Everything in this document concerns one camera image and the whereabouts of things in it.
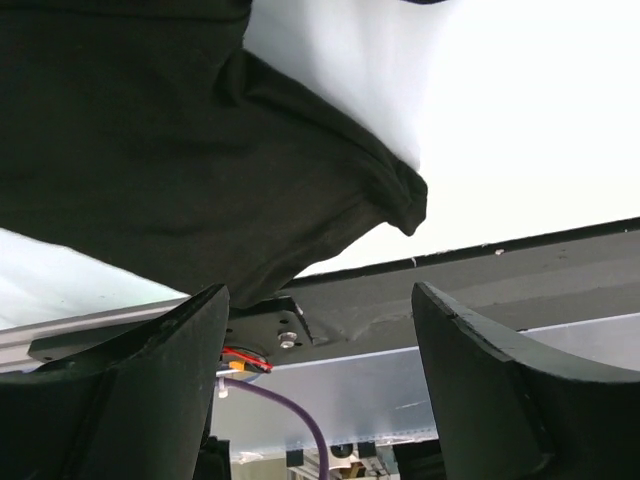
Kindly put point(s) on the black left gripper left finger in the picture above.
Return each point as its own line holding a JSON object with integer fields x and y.
{"x": 133, "y": 407}

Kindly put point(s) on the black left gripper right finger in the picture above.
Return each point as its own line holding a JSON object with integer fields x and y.
{"x": 509, "y": 407}

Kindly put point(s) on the black t shirt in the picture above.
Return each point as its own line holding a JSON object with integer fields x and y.
{"x": 144, "y": 135}

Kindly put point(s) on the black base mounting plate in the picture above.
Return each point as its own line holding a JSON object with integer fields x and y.
{"x": 526, "y": 284}

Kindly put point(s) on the white slotted cable duct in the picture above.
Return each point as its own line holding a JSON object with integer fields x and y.
{"x": 381, "y": 397}

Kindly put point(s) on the aluminium front frame rail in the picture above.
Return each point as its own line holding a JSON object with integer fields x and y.
{"x": 25, "y": 348}

